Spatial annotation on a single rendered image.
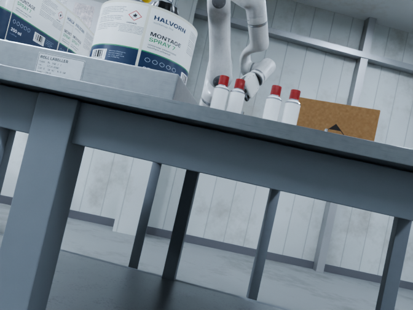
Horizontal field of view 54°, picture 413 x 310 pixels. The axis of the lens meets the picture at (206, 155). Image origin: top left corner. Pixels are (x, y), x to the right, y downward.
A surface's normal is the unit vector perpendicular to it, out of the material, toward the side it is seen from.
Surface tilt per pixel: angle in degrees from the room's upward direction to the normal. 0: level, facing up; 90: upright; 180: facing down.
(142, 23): 90
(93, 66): 90
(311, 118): 90
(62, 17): 90
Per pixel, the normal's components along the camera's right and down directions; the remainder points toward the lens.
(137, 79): -0.11, -0.07
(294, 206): 0.10, -0.03
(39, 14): 0.95, 0.21
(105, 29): -0.61, -0.18
